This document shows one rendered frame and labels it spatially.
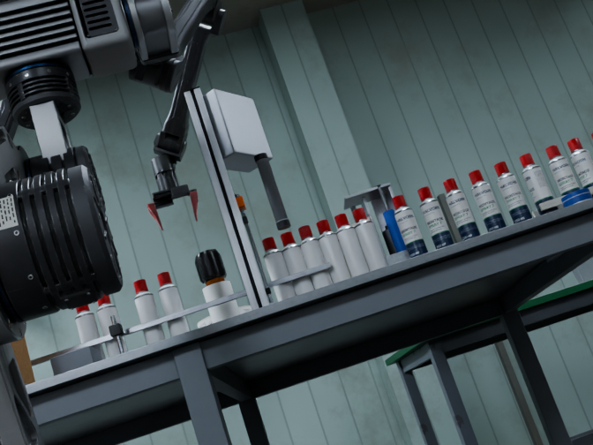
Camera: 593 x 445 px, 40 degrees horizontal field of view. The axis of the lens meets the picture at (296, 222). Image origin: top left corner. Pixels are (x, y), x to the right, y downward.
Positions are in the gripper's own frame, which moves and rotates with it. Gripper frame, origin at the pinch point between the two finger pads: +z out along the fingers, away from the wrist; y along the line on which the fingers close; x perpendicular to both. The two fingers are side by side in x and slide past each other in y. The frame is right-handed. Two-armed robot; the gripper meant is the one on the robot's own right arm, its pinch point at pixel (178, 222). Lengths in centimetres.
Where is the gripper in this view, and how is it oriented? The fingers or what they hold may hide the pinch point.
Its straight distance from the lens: 226.5
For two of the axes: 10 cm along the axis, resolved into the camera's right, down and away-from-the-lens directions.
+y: -9.5, 2.7, -1.6
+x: 0.7, -3.0, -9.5
